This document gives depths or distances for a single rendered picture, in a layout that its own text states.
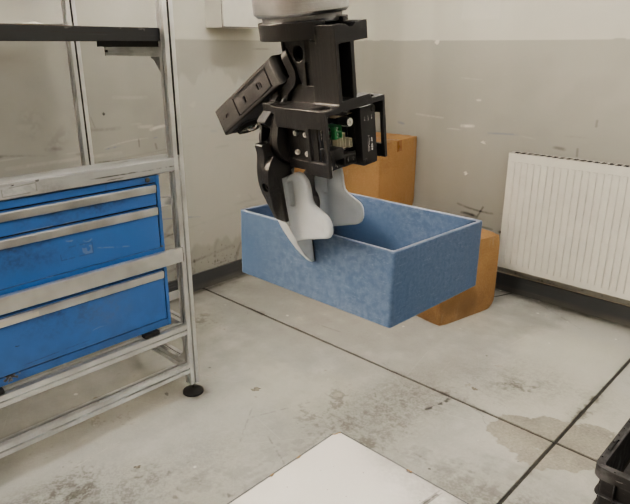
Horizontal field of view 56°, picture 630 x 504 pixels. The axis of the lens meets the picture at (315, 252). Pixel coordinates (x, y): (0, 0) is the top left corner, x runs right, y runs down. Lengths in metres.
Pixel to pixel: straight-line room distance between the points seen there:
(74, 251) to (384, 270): 1.59
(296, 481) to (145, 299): 1.38
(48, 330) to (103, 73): 1.34
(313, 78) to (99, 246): 1.64
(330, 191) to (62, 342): 1.63
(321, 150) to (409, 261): 0.13
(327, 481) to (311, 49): 0.64
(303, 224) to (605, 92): 2.70
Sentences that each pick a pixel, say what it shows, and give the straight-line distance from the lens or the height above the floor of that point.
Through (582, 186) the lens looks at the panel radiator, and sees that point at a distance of 3.10.
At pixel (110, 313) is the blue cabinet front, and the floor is 0.44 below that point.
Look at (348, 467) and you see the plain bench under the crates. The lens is 0.95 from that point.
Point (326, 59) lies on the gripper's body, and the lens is 0.47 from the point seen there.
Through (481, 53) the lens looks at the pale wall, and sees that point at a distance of 3.40.
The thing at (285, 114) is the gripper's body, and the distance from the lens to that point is 0.49.
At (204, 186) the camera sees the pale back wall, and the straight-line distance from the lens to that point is 3.31.
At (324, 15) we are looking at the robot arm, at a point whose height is 1.32.
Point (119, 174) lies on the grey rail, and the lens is 2.02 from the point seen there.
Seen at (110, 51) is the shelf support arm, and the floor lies 1.27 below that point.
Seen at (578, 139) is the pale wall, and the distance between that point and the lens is 3.20.
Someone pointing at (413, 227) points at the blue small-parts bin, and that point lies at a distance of 0.67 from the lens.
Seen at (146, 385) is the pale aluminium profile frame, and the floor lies 0.13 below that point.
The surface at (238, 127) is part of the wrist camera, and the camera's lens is 0.58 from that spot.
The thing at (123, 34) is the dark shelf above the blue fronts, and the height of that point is 1.33.
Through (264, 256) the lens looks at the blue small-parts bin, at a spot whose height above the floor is 1.09.
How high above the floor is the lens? 1.30
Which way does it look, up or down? 19 degrees down
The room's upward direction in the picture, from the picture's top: straight up
